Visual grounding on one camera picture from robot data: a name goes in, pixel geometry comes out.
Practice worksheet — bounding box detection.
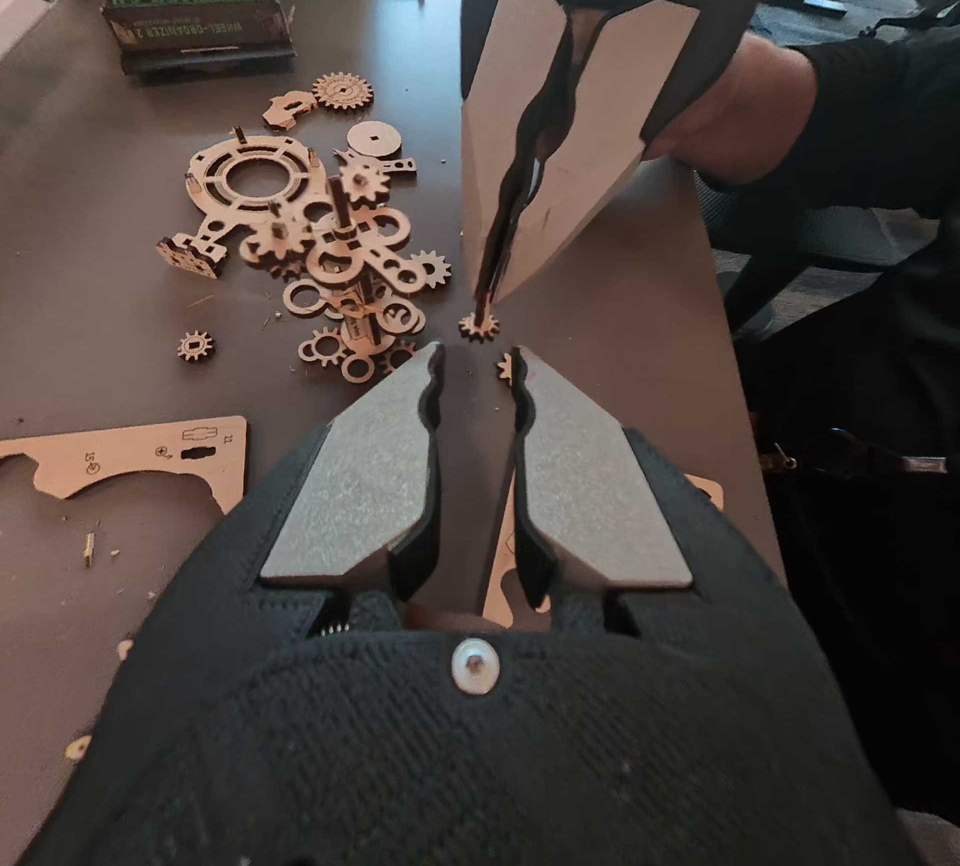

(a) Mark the wooden gear axle assembly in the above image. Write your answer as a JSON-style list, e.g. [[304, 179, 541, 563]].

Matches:
[[240, 176, 455, 387]]

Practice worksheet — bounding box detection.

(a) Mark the jagged wooden cut-out sheet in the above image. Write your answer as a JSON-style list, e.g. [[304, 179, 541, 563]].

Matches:
[[0, 416, 249, 516]]

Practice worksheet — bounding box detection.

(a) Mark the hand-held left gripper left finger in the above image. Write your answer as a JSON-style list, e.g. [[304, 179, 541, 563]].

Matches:
[[258, 341, 447, 602]]

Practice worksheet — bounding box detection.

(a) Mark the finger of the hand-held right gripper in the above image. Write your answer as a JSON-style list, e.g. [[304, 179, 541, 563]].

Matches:
[[459, 0, 579, 305], [487, 0, 703, 306]]

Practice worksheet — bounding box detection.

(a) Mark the wooden round frame part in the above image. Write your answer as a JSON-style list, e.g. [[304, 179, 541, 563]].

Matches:
[[156, 125, 318, 280]]

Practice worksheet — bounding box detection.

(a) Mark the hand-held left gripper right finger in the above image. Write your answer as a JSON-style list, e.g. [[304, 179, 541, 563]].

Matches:
[[511, 344, 696, 612]]

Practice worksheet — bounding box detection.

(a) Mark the curved wooden bracket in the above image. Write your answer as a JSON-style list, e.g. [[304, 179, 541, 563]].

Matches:
[[262, 89, 320, 132]]

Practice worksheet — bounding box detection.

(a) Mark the person's right hand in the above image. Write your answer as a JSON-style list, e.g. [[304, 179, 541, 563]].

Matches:
[[646, 29, 820, 183]]

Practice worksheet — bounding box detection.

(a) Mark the large wooden gear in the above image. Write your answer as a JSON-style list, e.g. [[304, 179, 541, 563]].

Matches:
[[311, 71, 374, 113]]

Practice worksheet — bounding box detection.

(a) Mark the wooden disc lever part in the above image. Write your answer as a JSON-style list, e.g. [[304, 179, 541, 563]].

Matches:
[[330, 119, 419, 207]]

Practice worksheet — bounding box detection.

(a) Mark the slotted wooden cut-out sheet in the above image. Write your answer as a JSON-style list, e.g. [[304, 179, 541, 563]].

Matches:
[[480, 472, 727, 631]]

